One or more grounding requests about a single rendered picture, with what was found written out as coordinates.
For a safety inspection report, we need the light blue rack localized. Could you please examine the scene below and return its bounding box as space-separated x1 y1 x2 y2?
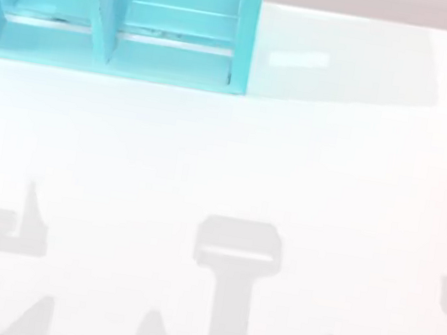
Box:
0 0 263 98

